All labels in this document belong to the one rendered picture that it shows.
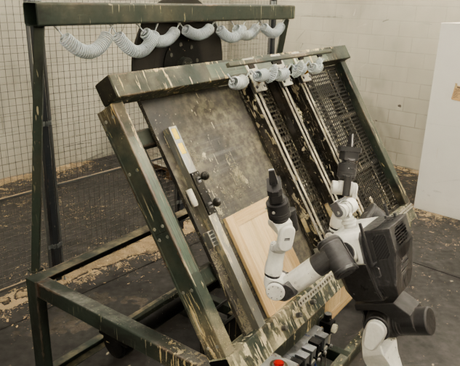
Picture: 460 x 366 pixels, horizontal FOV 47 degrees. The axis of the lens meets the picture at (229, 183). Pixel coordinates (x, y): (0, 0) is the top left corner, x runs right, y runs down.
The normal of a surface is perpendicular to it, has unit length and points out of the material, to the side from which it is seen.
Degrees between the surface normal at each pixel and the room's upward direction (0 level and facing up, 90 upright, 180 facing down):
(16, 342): 0
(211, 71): 58
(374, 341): 90
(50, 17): 90
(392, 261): 90
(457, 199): 90
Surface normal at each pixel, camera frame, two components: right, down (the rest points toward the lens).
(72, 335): 0.03, -0.95
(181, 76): 0.70, -0.33
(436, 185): -0.66, 0.23
